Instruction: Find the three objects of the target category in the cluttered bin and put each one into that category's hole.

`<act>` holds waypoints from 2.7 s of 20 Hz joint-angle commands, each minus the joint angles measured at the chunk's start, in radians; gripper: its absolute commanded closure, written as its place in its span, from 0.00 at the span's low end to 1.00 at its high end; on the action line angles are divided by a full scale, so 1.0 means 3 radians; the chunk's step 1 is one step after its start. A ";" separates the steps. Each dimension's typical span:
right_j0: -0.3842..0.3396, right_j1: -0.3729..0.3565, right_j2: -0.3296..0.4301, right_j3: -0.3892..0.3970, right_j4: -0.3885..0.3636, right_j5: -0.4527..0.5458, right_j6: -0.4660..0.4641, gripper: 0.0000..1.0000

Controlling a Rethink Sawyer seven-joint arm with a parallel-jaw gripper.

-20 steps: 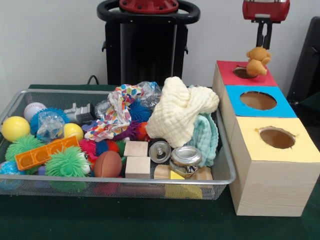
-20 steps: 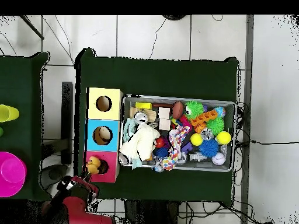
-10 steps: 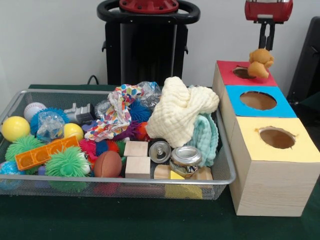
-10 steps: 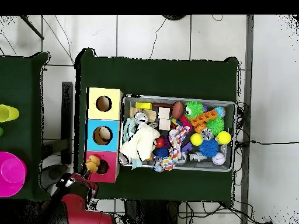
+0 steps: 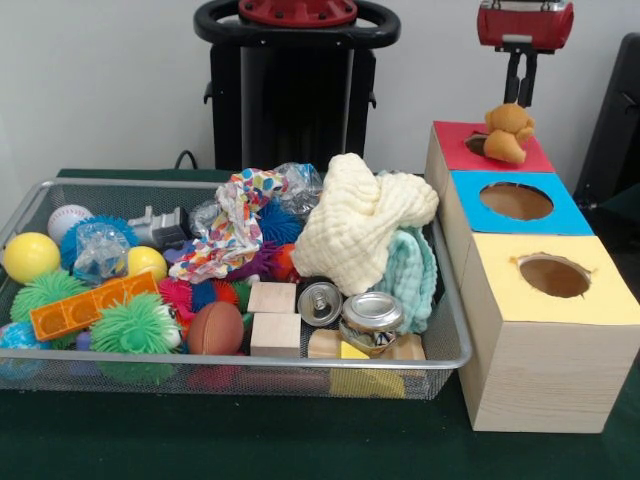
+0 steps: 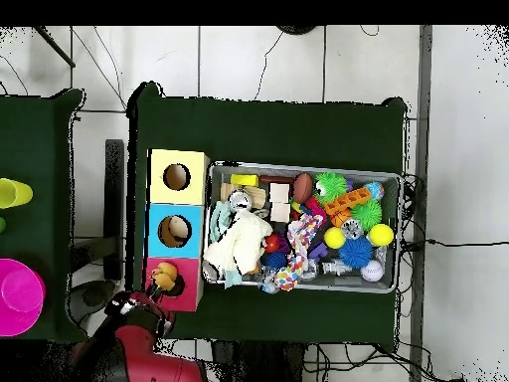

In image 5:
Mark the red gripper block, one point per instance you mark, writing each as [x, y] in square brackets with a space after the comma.
[525, 25]

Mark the golden brown plush animal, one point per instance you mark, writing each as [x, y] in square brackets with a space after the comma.
[507, 135]

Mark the cream knitted cloth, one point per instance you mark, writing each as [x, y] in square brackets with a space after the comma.
[360, 225]

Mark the mint green quilted cloth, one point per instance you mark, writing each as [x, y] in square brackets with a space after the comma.
[415, 285]

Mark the colourful dotted cloth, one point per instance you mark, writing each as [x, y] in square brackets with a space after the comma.
[235, 230]

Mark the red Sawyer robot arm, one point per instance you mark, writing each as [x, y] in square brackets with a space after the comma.
[295, 12]

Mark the wooden box with three holes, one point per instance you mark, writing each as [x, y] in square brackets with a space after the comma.
[545, 380]

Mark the black flat panel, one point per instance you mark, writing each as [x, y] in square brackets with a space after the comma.
[615, 125]

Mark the dark green table cloth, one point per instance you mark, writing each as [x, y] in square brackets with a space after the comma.
[627, 197]
[250, 440]

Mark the pale wooden cube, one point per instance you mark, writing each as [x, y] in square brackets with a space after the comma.
[275, 335]
[272, 297]

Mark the brown toy football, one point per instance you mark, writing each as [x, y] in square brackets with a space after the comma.
[216, 327]

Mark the green spiky ball with eyes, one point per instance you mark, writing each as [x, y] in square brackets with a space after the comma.
[135, 327]

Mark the white baseball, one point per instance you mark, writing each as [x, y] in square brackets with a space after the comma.
[67, 220]

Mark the orange building block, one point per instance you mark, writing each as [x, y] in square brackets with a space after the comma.
[95, 302]

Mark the yellow ball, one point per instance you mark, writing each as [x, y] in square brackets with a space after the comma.
[31, 257]

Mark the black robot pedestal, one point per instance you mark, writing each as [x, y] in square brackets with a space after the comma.
[290, 100]

